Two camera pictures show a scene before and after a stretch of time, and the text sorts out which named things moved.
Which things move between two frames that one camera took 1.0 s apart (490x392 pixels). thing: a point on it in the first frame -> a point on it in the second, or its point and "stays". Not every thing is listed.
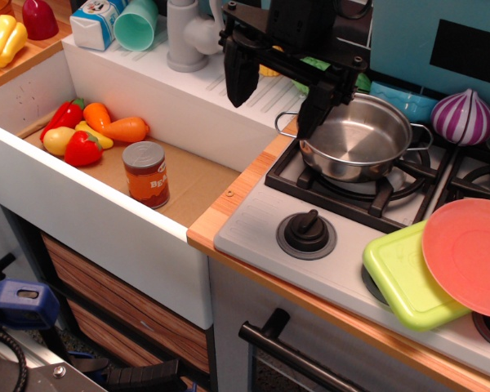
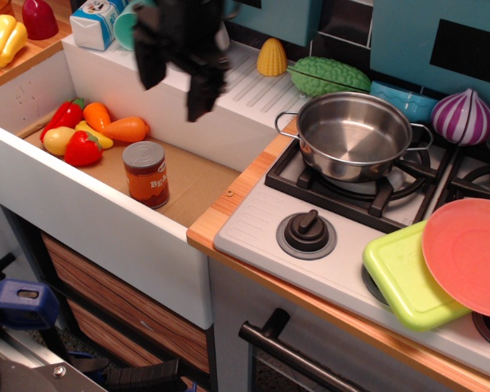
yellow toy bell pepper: [3, 39] stays
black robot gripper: [296, 37] -> [193, 31]
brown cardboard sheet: [195, 180] stays
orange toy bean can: [145, 167] stays
